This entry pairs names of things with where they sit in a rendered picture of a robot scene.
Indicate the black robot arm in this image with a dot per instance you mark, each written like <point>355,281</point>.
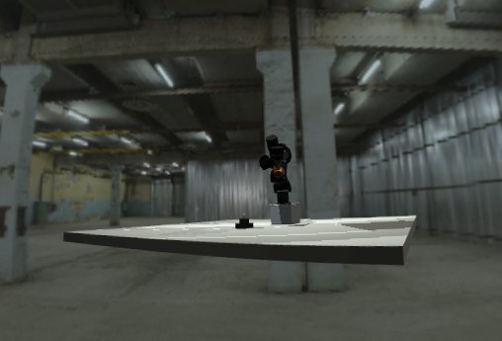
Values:
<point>265,163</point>

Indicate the orange knob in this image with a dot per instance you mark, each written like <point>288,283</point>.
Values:
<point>277,173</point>

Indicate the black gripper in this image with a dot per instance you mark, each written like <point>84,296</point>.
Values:
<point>276,160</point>

